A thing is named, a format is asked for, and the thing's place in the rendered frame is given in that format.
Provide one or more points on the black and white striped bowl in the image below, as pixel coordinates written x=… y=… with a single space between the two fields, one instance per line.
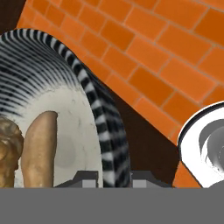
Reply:
x=70 y=87

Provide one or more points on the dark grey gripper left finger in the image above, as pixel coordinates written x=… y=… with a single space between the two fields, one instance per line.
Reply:
x=84 y=178

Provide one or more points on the white and grey plate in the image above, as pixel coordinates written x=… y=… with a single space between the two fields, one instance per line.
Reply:
x=192 y=145

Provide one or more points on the tan sweet potato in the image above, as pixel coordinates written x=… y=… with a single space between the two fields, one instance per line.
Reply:
x=39 y=151

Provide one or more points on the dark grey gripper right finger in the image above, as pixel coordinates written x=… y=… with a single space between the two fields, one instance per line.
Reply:
x=143 y=178

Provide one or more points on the golden brown chicken drumstick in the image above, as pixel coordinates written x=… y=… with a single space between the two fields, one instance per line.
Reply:
x=8 y=151

